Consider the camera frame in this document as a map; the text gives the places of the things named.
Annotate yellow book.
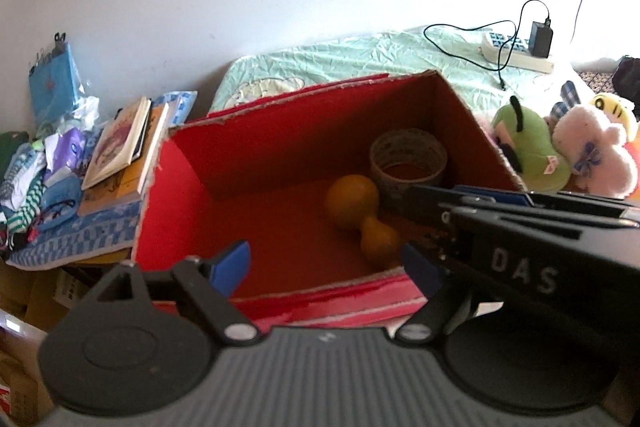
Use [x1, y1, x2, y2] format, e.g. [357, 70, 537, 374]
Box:
[77, 103, 171, 218]

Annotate light green bedsheet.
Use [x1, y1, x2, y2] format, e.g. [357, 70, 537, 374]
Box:
[207, 27, 573, 118]

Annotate dark green cloth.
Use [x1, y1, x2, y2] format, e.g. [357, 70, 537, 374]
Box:
[0, 132, 29, 178]

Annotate green striped socks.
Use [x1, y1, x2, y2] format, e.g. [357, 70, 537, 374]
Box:
[0, 177, 52, 239]

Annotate light blue packet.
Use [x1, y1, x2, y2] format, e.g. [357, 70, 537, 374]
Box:
[150, 91, 199, 128]

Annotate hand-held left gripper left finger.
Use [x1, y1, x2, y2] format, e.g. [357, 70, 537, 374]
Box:
[92, 241, 262, 348]

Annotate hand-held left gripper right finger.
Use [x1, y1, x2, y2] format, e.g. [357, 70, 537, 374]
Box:
[395, 243, 502, 347]

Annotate yellow plush toy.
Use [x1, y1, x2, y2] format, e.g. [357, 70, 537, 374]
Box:
[590, 93, 640, 136]

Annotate cardboard boxes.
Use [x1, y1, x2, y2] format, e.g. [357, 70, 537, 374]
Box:
[0, 257, 103, 427]

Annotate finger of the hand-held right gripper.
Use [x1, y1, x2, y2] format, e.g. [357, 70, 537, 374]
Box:
[384, 184, 502, 229]
[452, 184, 532, 206]

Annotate black charger cable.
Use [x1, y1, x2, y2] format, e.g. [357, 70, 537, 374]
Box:
[424, 0, 552, 91]

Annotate brown gourd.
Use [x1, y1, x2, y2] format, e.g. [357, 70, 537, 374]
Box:
[324, 175, 404, 271]

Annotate printed tape roll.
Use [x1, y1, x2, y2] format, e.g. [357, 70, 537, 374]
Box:
[370, 128, 449, 208]

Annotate purple packet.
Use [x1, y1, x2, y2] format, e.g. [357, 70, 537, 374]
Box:
[45, 129, 97, 174]

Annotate pink plush toy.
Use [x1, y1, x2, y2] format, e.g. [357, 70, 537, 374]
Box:
[545, 81, 640, 198]

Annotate white power strip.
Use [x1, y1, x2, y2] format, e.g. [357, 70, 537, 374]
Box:
[480, 32, 556, 74]

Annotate white plastic bag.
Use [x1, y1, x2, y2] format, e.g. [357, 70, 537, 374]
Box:
[50, 94, 102, 134]

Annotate brown pine cone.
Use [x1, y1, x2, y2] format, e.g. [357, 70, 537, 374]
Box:
[422, 227, 453, 258]

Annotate blue packaged item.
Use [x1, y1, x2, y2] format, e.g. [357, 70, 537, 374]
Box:
[27, 32, 84, 128]

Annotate red cardboard box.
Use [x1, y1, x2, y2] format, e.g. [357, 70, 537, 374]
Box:
[132, 69, 527, 326]

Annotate blue pouch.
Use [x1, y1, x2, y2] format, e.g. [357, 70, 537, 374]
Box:
[37, 179, 84, 229]

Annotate blue checkered cloth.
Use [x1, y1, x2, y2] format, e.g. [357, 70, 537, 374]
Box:
[7, 199, 147, 271]

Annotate green plush toy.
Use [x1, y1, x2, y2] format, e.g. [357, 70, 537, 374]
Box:
[491, 96, 572, 192]

